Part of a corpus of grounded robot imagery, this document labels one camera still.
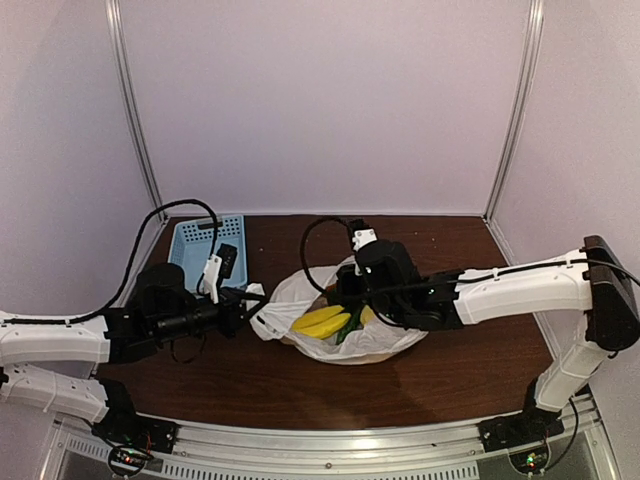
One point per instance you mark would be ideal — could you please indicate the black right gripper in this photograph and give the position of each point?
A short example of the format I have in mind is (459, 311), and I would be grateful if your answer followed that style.
(344, 277)

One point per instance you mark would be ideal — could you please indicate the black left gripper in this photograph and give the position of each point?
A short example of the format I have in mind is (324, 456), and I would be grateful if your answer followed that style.
(231, 316)

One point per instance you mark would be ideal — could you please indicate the white plastic bag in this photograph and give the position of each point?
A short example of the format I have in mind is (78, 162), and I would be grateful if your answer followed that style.
(297, 315)

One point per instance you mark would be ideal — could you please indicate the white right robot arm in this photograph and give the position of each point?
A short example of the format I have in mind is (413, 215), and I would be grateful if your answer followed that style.
(589, 280)

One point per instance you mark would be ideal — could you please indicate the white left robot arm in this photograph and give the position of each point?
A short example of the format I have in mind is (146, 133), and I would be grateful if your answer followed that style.
(28, 344)

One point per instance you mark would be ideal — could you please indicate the green fruit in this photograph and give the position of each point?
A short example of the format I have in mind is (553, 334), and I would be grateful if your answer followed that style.
(351, 326)

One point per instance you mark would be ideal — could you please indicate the yellow banana bunch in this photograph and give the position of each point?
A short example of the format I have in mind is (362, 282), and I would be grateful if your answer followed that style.
(322, 323)

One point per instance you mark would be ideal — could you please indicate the left circuit board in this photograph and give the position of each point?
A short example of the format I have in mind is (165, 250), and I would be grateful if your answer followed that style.
(127, 461)

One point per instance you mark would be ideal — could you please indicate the circuit board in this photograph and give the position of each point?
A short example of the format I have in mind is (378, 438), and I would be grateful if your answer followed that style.
(531, 461)
(127, 461)

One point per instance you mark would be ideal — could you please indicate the right circuit board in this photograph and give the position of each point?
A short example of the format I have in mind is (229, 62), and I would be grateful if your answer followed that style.
(531, 461)

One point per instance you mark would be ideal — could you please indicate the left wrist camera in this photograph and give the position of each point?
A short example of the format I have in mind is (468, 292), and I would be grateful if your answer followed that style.
(218, 267)

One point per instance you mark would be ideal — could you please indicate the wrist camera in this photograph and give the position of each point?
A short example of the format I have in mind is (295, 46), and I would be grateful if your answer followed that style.
(362, 234)
(218, 267)

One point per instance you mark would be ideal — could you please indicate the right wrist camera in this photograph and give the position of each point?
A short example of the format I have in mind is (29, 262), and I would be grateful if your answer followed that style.
(362, 234)

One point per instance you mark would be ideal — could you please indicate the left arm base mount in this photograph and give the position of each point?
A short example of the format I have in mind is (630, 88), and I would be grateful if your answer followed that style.
(135, 430)

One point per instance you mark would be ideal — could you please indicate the aluminium front rail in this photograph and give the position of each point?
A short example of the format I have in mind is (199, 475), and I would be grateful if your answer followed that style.
(452, 450)

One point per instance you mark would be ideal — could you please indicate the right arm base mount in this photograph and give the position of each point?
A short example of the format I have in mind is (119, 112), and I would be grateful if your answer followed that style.
(528, 426)

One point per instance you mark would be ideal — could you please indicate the right aluminium corner post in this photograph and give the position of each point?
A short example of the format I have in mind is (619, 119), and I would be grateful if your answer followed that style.
(527, 71)

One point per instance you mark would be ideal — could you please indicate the aluminium corner post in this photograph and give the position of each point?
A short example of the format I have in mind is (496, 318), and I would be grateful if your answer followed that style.
(527, 71)
(132, 115)

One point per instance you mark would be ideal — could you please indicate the left aluminium corner post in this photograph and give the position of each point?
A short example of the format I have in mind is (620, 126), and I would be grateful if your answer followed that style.
(132, 115)

